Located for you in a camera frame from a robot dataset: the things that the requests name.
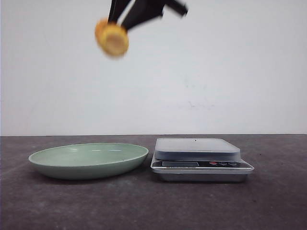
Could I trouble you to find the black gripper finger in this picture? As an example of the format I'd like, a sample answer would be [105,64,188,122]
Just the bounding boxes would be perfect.
[121,0,165,31]
[108,0,131,23]

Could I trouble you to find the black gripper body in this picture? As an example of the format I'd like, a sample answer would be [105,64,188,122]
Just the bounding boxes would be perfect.
[142,0,188,18]

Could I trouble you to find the yellow corn cob piece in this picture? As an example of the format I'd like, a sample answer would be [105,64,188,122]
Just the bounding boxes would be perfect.
[94,18,129,58]

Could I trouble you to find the green shallow plate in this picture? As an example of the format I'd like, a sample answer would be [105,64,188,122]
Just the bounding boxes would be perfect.
[28,142,149,180]

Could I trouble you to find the silver digital kitchen scale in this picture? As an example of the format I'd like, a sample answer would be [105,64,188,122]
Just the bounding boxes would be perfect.
[151,138,254,183]

